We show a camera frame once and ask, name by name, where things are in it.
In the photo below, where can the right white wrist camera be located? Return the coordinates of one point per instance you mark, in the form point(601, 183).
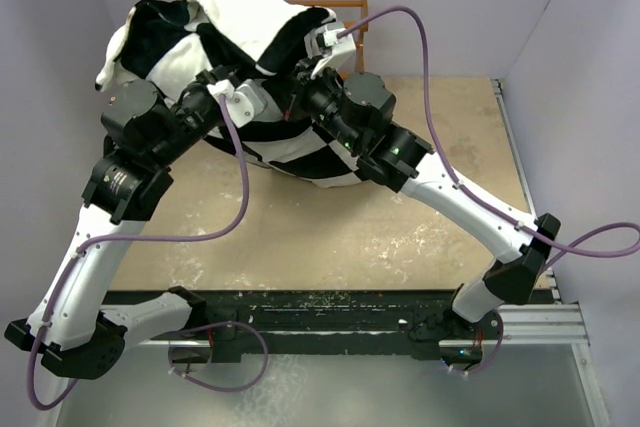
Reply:
point(327, 48)

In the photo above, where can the wooden shelf rack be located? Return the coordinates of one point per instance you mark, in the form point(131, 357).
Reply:
point(349, 12)

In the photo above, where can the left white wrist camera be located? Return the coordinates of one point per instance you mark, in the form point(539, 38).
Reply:
point(239, 104)

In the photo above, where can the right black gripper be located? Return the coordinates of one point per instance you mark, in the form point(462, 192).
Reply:
point(302, 83)

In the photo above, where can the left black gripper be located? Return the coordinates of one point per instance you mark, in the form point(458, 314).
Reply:
point(199, 84)

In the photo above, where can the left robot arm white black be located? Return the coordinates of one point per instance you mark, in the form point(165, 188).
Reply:
point(70, 333)

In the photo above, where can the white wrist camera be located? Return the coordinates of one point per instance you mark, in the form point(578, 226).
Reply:
point(239, 104)
point(327, 48)

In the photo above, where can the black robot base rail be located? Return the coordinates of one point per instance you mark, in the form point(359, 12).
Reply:
point(415, 323)

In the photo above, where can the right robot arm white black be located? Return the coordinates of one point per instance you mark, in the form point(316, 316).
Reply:
point(357, 113)

